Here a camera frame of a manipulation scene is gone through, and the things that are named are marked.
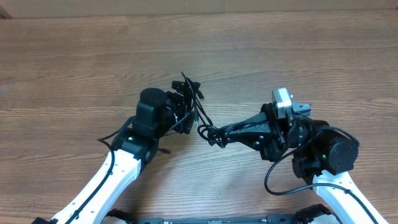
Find right camera cable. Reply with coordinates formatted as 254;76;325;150
264;124;380;224

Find long black usb cable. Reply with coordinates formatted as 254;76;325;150
158;71;215;155

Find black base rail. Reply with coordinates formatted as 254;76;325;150
102;203;343;224

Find left camera cable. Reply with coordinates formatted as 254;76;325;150
63;116;136;224

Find camera cable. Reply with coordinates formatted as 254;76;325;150
264;124;380;224
63;116;136;224

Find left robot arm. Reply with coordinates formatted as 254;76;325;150
49;78;203;223

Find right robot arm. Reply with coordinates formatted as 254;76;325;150
225;102;385;223

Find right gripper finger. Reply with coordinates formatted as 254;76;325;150
228;112;269;133
226;127;271;151

